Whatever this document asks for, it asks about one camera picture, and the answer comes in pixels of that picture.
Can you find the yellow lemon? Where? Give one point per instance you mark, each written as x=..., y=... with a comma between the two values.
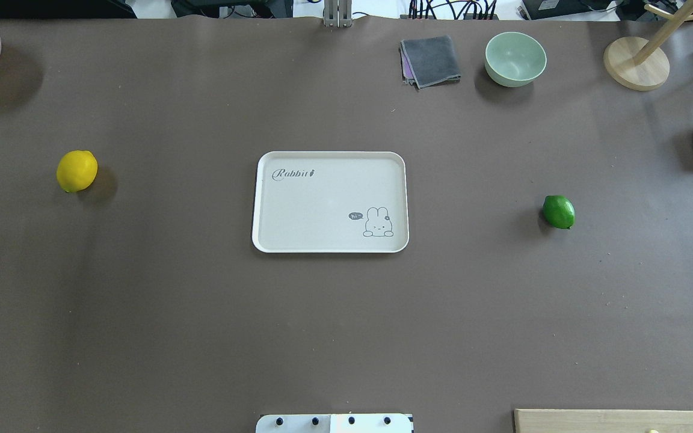
x=76, y=170

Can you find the wooden cutting board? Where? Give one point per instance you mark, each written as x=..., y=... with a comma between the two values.
x=565, y=420

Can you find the mint green bowl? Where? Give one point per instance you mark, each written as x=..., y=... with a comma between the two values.
x=514, y=59

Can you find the white rabbit tray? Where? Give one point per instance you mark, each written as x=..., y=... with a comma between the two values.
x=330, y=202

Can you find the grey folded cloth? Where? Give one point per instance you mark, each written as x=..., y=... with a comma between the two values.
x=427, y=62

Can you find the green lime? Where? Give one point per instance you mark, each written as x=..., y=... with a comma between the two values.
x=559, y=212

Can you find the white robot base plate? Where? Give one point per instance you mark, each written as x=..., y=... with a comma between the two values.
x=344, y=422

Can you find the wooden cup tree stand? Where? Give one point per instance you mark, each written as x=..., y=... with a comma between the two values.
x=640, y=64

